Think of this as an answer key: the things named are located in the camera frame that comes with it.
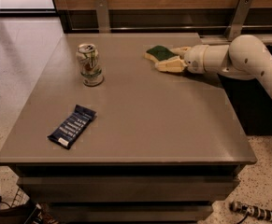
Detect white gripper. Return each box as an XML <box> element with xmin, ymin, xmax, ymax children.
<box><xmin>155</xmin><ymin>45</ymin><xmax>208</xmax><ymax>74</ymax></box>

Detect green and yellow sponge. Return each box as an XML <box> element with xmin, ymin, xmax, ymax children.
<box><xmin>144</xmin><ymin>46</ymin><xmax>176</xmax><ymax>63</ymax></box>

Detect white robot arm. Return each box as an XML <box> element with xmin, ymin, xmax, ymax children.
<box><xmin>145</xmin><ymin>35</ymin><xmax>272</xmax><ymax>100</ymax></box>

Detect dark blue rxbar wrapper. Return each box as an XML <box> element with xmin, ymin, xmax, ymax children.
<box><xmin>48</xmin><ymin>105</ymin><xmax>96</xmax><ymax>149</ymax></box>

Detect white and green soda can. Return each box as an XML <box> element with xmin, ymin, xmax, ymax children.
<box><xmin>76</xmin><ymin>43</ymin><xmax>104</xmax><ymax>87</ymax></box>

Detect grey drawer cabinet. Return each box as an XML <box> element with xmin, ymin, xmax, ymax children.
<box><xmin>0</xmin><ymin>34</ymin><xmax>256</xmax><ymax>224</ymax></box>

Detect black and white power strip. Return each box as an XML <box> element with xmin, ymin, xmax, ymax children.
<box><xmin>229</xmin><ymin>201</ymin><xmax>272</xmax><ymax>222</ymax></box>

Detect right metal bracket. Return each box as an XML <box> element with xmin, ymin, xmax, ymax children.
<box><xmin>224</xmin><ymin>0</ymin><xmax>253</xmax><ymax>41</ymax></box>

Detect metal bracket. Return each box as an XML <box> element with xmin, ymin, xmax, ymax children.
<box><xmin>224</xmin><ymin>0</ymin><xmax>253</xmax><ymax>41</ymax></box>
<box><xmin>94</xmin><ymin>0</ymin><xmax>111</xmax><ymax>34</ymax></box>

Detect left metal bracket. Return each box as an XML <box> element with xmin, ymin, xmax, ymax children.
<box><xmin>94</xmin><ymin>0</ymin><xmax>111</xmax><ymax>34</ymax></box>

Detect dark bag with wire basket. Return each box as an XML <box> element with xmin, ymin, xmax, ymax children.
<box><xmin>0</xmin><ymin>196</ymin><xmax>60</xmax><ymax>224</ymax></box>

